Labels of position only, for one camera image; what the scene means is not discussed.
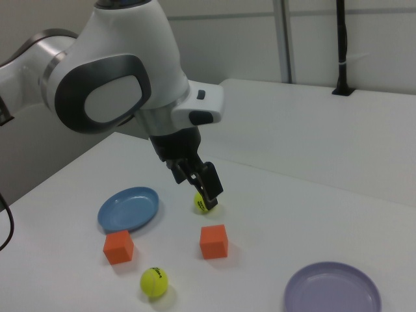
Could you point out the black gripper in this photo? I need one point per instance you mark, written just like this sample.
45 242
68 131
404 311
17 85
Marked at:
177 146

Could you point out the yellow tennis ball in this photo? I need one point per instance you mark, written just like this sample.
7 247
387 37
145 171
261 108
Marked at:
154 282
198 200

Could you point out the orange cube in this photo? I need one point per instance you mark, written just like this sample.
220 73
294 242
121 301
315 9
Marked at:
118 248
213 242

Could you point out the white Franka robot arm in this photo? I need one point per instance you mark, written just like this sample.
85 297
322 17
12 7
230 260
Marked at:
130 32

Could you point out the blue plate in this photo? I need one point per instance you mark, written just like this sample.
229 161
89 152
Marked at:
130 208

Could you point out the purple plate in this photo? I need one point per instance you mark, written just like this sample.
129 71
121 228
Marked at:
328 289

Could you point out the black pole with base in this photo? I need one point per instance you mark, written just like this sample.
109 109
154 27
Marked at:
342 48

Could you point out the grey partition post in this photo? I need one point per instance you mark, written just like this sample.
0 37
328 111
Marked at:
286 39

